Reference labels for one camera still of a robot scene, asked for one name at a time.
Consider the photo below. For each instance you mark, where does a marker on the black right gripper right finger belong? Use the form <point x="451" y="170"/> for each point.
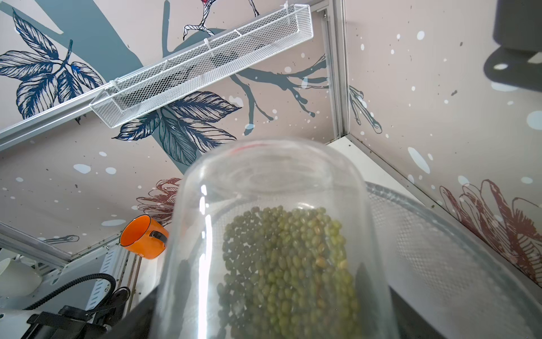
<point x="410" y="324"/>

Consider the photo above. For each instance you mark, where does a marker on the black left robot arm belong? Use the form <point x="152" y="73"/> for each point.
<point x="85" y="302"/>

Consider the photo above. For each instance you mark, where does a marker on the jar with beige lid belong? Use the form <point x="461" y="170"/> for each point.
<point x="234" y="178"/>

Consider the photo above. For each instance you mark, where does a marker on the metal mesh trash bin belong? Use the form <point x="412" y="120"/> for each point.
<point x="448" y="278"/>

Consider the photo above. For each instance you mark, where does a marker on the black wall basket shelf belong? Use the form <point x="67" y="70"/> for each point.
<point x="518" y="25"/>

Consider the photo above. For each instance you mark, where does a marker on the orange funnel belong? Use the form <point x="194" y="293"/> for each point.
<point x="145" y="237"/>

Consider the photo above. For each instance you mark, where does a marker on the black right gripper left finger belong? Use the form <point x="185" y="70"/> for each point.
<point x="137" y="323"/>

